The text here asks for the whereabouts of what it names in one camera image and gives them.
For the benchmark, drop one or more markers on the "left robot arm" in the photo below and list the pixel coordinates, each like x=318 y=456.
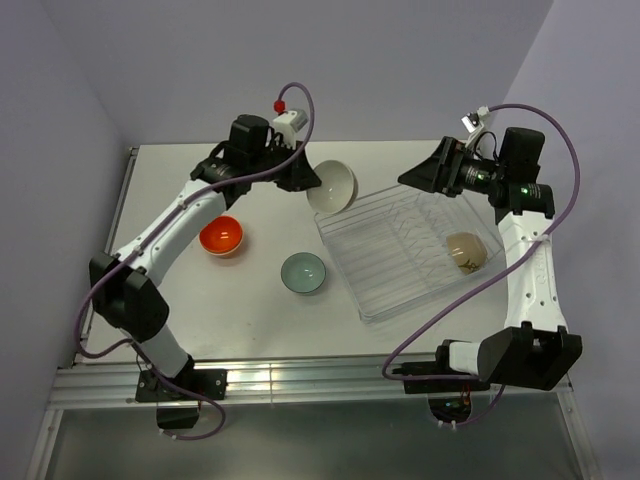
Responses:
x=125 y=284

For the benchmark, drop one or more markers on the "clear plastic dish rack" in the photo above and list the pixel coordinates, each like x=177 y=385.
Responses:
x=391 y=249

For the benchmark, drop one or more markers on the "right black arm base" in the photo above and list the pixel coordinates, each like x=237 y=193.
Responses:
x=436 y=377

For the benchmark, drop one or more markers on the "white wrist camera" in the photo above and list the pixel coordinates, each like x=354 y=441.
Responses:
x=475 y=123
x=288 y=123

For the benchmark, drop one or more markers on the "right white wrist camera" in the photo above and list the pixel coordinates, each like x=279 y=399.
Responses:
x=475 y=123

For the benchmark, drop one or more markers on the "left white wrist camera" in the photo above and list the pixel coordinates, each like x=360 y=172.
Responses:
x=288 y=123

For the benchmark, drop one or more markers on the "aluminium rail frame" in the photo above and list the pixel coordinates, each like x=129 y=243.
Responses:
x=94 y=428

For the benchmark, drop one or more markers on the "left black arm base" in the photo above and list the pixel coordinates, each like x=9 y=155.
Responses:
x=180 y=401

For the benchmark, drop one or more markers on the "orange bowl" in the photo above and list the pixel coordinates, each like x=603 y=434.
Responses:
x=222 y=237

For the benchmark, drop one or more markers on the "pale green bowl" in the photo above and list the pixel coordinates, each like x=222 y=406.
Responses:
x=303 y=273

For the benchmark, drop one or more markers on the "cream bowl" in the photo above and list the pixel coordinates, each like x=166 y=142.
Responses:
x=467 y=251
x=338 y=189

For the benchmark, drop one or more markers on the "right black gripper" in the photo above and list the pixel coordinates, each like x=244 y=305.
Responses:
x=440 y=171

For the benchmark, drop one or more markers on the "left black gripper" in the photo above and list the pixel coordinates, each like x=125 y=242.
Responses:
x=300 y=175

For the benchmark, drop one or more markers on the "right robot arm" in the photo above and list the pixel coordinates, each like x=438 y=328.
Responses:
x=534 y=349

